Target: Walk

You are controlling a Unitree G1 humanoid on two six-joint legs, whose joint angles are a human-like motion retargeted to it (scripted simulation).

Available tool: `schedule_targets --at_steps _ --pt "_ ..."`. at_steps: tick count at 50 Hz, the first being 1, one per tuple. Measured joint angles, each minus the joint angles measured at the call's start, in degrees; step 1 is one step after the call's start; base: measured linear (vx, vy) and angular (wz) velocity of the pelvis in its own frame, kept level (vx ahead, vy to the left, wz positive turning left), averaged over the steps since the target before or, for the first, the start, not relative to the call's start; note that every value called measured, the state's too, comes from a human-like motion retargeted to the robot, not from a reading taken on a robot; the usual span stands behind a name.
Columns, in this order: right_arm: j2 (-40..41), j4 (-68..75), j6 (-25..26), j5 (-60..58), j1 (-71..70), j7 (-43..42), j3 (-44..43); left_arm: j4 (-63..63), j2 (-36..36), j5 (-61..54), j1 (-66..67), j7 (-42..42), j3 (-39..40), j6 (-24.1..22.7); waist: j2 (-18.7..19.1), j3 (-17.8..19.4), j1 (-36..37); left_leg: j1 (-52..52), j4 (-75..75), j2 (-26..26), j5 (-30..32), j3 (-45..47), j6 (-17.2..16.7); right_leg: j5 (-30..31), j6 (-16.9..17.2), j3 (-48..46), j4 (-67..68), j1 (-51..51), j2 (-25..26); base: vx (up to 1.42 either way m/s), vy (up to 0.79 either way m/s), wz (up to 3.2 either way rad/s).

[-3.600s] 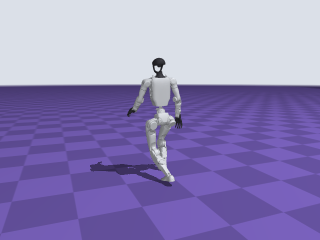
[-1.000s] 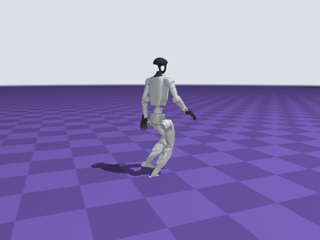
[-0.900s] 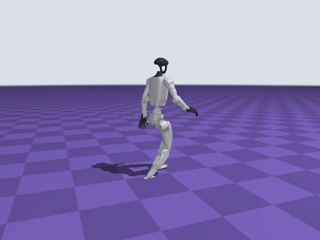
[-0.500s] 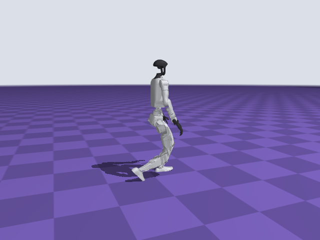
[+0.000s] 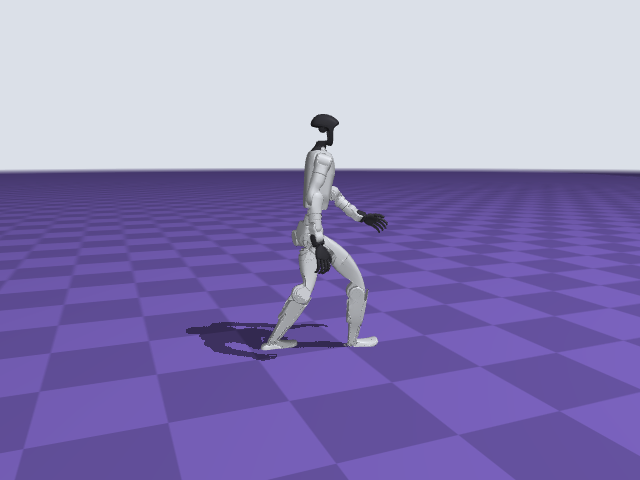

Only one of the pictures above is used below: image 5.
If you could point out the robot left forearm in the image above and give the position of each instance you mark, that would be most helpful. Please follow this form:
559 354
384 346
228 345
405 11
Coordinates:
345 206

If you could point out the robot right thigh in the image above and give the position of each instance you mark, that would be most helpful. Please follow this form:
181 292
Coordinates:
342 262

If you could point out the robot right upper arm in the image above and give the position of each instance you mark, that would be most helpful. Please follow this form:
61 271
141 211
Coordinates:
322 164

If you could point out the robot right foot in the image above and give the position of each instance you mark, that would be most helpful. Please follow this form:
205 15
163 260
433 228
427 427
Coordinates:
365 342

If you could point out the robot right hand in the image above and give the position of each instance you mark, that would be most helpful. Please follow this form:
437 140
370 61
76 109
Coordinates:
322 255

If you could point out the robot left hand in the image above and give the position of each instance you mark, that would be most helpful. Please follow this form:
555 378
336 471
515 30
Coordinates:
371 219

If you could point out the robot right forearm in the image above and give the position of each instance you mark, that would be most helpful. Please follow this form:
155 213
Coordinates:
315 226

